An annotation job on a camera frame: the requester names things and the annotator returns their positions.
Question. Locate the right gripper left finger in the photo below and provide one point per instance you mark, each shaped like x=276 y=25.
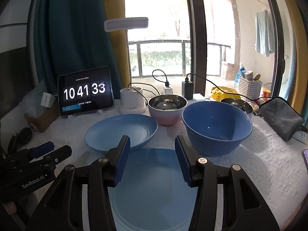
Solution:
x=117 y=158

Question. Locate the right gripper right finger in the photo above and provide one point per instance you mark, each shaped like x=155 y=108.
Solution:
x=188 y=159

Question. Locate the light blue plate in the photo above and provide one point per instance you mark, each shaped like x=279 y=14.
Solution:
x=107 y=133

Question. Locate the large blue bowl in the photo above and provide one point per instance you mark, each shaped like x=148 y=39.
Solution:
x=216 y=128

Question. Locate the pink steel bowl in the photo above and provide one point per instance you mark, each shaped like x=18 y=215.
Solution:
x=167 y=109

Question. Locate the light blue steel bowl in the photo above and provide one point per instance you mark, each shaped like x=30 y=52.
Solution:
x=241 y=104

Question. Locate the person left hand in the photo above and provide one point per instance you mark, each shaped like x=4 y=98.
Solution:
x=10 y=208

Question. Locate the cardboard box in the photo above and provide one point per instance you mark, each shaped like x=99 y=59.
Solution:
x=42 y=123

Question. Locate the white desk lamp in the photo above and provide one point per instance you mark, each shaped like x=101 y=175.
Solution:
x=132 y=101

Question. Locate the tablet showing clock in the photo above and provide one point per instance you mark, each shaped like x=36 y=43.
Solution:
x=85 y=91

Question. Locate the yellow snack bag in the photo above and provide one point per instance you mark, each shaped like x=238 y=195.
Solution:
x=223 y=92

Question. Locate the white charger plug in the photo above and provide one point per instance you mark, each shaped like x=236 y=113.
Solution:
x=167 y=89

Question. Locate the black power adapter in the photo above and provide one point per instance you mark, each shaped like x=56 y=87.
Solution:
x=187 y=89

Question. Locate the small white box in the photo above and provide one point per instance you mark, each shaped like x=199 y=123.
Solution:
x=47 y=100

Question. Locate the white plastic basket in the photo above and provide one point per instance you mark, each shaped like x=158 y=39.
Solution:
x=249 y=90

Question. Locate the grey folded towel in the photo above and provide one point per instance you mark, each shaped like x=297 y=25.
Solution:
x=280 y=116

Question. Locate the red yellow can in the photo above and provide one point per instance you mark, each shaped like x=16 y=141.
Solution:
x=266 y=92

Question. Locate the teal left curtain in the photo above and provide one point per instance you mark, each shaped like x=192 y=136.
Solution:
x=69 y=36

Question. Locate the hanging light blue towel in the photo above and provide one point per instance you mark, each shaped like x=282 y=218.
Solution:
x=264 y=33

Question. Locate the yellow right curtain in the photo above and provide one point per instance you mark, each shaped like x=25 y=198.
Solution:
x=300 y=89

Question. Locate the yellow curtain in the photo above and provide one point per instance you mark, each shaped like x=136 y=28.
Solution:
x=115 y=9
x=300 y=89

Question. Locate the yellow left curtain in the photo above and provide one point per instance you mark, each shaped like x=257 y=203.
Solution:
x=115 y=9

